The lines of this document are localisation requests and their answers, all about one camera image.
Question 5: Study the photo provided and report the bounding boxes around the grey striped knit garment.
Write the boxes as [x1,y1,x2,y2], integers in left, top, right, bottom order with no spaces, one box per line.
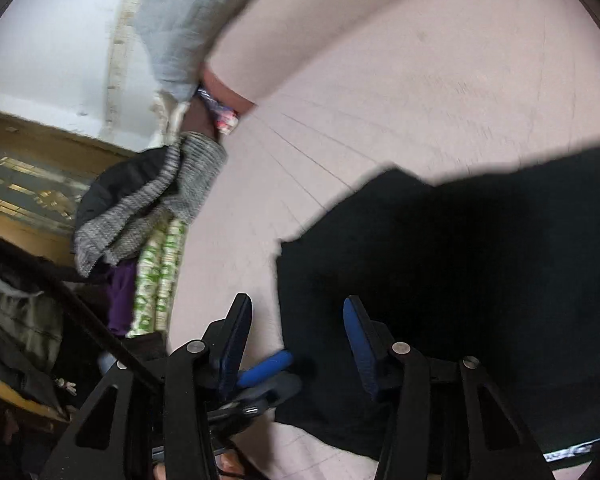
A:
[73,131,227,278]

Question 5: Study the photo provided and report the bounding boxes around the wooden cabinet with glass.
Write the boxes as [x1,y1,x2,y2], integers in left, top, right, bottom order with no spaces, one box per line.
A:
[0,113,133,266]

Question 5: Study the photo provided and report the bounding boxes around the pink sofa back cushion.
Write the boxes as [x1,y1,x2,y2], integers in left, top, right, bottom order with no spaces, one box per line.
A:
[201,0,477,116]

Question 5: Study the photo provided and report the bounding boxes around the black pants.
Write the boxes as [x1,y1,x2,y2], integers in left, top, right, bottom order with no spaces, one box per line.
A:
[275,146,600,458]

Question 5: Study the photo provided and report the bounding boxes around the black garment on pile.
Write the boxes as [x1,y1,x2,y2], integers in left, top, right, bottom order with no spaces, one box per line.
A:
[73,146,168,235]

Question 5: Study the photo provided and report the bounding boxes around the red blue snack packet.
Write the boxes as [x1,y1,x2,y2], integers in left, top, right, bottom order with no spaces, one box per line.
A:
[196,84,239,136]

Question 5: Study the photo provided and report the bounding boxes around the purple cloth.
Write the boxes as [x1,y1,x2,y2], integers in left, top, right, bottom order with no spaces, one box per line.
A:
[106,259,137,336]

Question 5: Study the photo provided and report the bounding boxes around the cream folded cloth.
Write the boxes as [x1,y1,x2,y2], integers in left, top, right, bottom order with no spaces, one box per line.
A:
[149,90,190,148]

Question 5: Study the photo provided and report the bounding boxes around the green white patterned cloth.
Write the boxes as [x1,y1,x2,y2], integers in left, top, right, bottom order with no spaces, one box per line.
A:
[126,218,188,338]

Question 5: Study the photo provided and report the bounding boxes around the grey quilted blanket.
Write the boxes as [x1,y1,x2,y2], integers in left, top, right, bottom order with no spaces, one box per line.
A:
[134,0,251,102]

